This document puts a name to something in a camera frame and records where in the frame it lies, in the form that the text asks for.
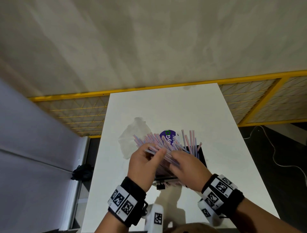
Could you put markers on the person's left hand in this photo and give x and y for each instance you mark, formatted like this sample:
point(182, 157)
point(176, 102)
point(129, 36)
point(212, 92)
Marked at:
point(140, 165)

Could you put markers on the person's right hand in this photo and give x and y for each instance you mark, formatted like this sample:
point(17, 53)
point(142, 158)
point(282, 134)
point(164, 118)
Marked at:
point(191, 170)

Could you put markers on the person's left thumb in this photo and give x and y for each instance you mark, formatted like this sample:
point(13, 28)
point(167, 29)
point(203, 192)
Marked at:
point(159, 156)

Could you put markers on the person's right fingers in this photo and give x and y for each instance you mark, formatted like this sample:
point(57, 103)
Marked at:
point(177, 159)

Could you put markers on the bundle of striped drinking straws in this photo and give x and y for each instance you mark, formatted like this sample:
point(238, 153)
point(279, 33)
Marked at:
point(189, 141)

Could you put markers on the person's right forearm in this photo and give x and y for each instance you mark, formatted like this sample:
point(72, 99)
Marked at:
point(259, 218)

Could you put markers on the person's left forearm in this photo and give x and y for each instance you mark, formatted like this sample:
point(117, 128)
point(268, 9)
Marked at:
point(111, 224)

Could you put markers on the purple label packaging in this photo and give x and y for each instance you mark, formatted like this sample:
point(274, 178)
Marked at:
point(168, 137)

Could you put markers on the black square container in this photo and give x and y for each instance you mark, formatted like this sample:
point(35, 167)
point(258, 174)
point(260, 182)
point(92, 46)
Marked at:
point(202, 157)

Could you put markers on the clear plastic bag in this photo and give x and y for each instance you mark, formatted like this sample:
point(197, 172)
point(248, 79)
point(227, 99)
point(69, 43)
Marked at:
point(130, 136)

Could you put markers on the black wristband with marker tags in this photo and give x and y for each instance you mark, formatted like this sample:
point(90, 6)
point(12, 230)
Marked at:
point(129, 196)
point(223, 192)

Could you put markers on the black bag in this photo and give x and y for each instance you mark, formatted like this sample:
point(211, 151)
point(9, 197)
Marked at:
point(82, 172)

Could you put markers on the yellow mesh fence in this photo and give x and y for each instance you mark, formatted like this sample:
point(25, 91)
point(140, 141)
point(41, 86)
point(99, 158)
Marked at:
point(268, 96)

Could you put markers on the grey partition panel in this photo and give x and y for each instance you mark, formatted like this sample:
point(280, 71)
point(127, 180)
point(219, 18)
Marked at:
point(31, 153)

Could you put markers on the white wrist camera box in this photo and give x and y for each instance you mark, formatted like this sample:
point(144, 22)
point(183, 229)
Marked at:
point(208, 214)
point(154, 217)

